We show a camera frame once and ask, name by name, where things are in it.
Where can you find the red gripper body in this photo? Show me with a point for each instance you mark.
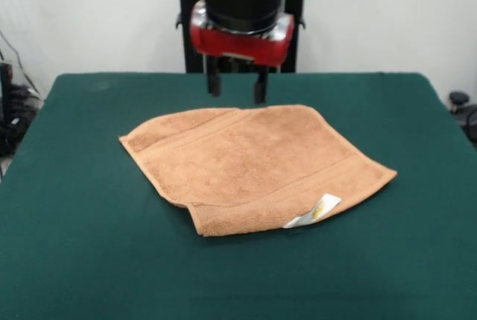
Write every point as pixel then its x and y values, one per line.
pixel 242 47

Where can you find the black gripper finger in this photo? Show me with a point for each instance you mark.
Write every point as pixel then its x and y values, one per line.
pixel 260 90
pixel 215 83

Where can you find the orange terry towel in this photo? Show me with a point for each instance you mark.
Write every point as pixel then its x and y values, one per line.
pixel 261 171

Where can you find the dark green table cloth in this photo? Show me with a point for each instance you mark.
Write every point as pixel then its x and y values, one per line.
pixel 112 260

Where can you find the black equipment stack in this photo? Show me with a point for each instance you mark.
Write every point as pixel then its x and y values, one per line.
pixel 9 118

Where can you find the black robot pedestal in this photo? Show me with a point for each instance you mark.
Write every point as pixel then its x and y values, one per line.
pixel 190 36

